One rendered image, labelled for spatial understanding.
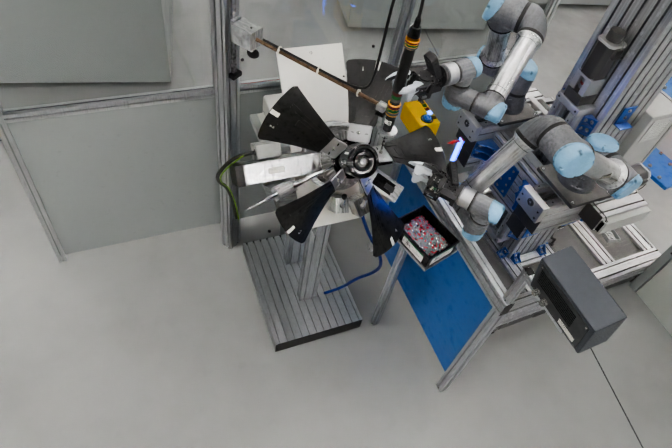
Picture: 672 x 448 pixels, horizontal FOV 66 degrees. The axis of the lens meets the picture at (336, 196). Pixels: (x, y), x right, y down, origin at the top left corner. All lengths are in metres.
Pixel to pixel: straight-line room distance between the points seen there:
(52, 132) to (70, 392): 1.15
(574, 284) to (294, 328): 1.44
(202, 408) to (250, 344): 0.37
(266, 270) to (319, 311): 0.36
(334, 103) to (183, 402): 1.50
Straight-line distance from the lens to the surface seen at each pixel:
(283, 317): 2.70
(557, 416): 2.98
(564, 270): 1.74
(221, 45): 2.08
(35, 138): 2.47
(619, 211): 2.48
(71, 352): 2.83
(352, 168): 1.78
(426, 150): 1.97
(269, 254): 2.89
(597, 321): 1.69
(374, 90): 1.86
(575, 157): 1.77
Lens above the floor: 2.47
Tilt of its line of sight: 48 degrees down
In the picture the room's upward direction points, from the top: 12 degrees clockwise
